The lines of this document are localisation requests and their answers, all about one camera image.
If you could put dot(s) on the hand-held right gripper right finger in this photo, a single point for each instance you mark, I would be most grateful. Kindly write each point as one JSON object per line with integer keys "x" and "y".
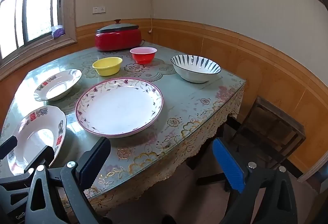
{"x": 228, "y": 167}

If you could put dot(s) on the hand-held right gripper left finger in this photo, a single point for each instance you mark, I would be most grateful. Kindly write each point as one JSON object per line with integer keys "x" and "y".
{"x": 94, "y": 160}

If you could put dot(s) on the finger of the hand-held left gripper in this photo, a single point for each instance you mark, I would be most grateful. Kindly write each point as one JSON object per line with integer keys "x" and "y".
{"x": 44, "y": 156}
{"x": 9, "y": 145}

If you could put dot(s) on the white plate with red marks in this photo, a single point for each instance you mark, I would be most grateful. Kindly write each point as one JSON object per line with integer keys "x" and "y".
{"x": 57, "y": 84}
{"x": 35, "y": 129}

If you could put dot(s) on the white floral bowl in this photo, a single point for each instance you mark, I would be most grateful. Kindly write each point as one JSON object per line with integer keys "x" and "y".
{"x": 119, "y": 106}

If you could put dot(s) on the yellow plastic bowl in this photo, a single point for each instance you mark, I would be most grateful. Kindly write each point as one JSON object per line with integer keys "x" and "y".
{"x": 107, "y": 66}

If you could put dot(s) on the blue striped ceramic bowl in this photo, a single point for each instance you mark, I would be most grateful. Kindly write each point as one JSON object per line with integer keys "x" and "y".
{"x": 196, "y": 70}

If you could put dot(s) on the red plastic bowl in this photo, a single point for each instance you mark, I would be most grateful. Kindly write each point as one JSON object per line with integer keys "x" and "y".
{"x": 143, "y": 56}

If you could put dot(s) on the wooden stool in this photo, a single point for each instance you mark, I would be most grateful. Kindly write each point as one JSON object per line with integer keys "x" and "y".
{"x": 276, "y": 124}

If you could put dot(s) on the floral green tablecloth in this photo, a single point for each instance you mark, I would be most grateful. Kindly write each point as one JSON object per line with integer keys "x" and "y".
{"x": 184, "y": 108}

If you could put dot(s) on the red electric cooking pot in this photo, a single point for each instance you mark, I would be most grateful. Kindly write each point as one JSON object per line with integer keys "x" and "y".
{"x": 117, "y": 40}

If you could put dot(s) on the purple item on windowsill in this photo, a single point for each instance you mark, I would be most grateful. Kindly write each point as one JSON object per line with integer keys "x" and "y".
{"x": 57, "y": 31}

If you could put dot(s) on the grey pot lid red knob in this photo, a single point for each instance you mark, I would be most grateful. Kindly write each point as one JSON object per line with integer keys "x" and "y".
{"x": 117, "y": 26}

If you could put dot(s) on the window with metal frame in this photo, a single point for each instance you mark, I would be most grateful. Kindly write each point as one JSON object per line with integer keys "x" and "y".
{"x": 38, "y": 14}

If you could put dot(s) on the white wall socket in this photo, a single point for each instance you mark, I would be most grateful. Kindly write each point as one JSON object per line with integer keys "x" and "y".
{"x": 95, "y": 9}
{"x": 102, "y": 9}

